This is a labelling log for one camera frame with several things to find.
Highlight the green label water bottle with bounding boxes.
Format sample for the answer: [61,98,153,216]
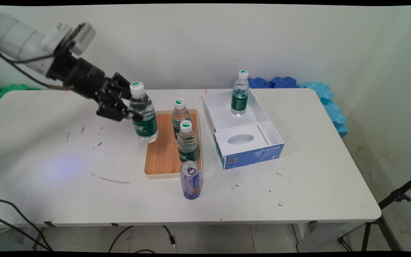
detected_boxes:
[129,81,159,143]
[231,70,250,117]
[172,99,192,140]
[177,121,199,164]

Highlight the green foam mat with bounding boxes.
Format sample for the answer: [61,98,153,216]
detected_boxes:
[0,84,40,108]

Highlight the wooden tray with cream rim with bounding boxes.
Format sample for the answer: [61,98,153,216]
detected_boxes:
[144,110,203,179]

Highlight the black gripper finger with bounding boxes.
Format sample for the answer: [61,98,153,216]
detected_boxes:
[111,72,133,99]
[96,99,144,123]

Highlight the purple drink can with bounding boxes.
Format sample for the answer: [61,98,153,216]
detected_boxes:
[180,160,202,200]

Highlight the dark blue foam mat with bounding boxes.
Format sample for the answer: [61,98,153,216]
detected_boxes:
[272,76,300,89]
[247,77,274,89]

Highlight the light blue foam mat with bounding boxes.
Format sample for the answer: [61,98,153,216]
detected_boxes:
[300,82,349,138]

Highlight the black cable with plug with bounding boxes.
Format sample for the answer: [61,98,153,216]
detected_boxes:
[162,225,177,253]

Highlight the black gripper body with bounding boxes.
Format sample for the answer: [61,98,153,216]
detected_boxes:
[46,51,120,103]

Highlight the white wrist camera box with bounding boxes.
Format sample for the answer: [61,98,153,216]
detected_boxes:
[42,22,97,56]

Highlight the white and blue cardboard box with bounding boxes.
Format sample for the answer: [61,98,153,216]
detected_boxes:
[202,89,285,170]

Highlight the black tripod stand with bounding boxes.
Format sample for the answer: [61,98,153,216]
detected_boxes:
[337,171,411,252]

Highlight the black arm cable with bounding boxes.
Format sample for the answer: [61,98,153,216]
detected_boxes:
[0,37,75,90]

